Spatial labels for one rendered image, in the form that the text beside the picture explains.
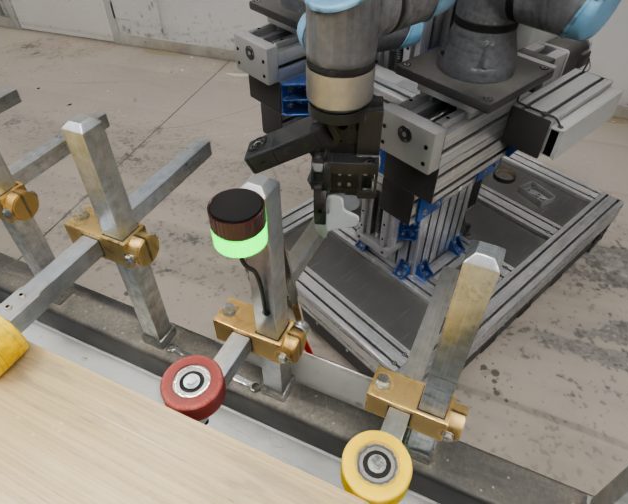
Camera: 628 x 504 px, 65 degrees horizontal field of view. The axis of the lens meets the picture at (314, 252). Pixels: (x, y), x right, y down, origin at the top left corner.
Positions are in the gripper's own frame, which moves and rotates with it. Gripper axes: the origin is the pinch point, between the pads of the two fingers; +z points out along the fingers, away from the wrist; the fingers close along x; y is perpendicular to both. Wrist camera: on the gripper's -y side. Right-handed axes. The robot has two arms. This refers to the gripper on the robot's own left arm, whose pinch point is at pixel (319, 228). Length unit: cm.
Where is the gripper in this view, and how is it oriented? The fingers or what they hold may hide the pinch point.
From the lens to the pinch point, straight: 70.6
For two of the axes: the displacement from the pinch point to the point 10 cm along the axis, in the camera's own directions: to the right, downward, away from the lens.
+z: 0.0, 7.1, 7.0
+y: 10.0, 0.6, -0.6
